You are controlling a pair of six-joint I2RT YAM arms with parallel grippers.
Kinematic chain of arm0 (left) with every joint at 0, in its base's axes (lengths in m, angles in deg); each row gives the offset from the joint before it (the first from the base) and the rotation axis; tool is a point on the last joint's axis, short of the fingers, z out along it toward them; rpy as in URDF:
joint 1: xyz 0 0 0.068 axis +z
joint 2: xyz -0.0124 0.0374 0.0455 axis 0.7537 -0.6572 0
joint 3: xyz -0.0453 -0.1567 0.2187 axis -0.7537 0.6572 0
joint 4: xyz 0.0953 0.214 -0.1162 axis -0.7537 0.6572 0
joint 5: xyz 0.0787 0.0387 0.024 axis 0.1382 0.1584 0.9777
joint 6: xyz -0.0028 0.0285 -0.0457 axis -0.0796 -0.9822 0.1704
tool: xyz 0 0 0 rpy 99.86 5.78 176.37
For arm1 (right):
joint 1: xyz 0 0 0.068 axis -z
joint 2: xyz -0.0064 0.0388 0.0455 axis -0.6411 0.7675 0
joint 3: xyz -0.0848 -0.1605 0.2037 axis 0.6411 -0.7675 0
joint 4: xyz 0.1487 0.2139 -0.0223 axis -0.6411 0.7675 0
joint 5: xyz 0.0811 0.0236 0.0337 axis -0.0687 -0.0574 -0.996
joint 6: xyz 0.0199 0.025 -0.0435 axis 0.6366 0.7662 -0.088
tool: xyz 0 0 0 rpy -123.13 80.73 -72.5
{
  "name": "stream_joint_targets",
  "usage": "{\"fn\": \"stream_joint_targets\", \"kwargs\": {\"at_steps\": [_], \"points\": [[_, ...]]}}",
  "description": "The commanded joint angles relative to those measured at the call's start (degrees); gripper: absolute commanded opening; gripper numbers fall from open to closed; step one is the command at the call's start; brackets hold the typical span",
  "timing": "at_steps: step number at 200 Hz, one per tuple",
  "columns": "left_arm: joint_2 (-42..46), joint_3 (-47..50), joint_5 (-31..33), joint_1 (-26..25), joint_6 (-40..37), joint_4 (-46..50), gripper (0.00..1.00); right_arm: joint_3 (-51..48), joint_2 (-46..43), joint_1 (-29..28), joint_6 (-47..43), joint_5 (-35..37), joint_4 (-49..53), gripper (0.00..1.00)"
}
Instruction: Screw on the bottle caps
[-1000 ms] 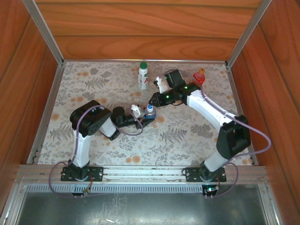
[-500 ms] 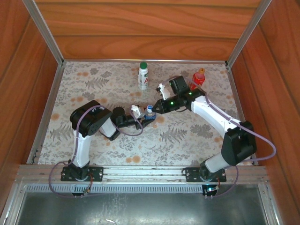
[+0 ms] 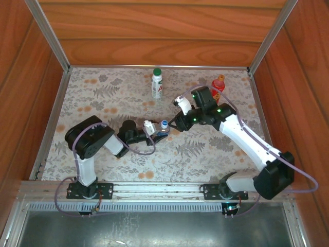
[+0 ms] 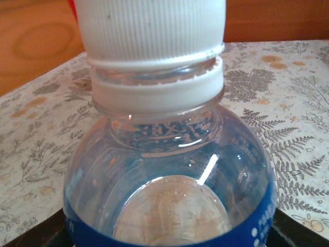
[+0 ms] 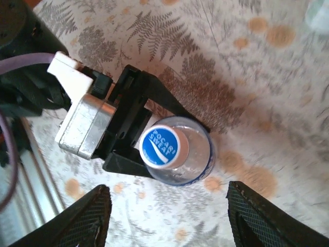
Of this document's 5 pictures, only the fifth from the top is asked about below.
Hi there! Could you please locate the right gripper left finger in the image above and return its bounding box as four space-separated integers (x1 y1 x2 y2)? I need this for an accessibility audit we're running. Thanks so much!
10 184 113 247

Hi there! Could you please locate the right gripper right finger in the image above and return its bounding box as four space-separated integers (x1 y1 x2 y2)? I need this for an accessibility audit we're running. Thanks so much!
225 181 329 247

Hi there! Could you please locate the blue white bottle cap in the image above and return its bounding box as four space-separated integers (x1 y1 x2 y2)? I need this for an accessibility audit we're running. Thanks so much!
139 125 190 168

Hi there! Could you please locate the clear bottle blue label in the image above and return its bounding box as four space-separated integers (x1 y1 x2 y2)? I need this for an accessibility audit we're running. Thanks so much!
148 115 219 186

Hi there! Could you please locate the white bottle green label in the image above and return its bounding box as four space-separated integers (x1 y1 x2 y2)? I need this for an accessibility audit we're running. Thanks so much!
304 0 329 34

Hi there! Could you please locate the floral tablecloth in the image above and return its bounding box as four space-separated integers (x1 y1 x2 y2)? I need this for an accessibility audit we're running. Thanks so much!
23 0 329 247

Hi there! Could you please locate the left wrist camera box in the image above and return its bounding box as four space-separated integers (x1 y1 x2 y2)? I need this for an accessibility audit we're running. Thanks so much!
47 50 118 161

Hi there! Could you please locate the aluminium mounting rail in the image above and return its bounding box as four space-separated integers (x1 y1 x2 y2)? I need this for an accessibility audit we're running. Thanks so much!
0 118 66 240

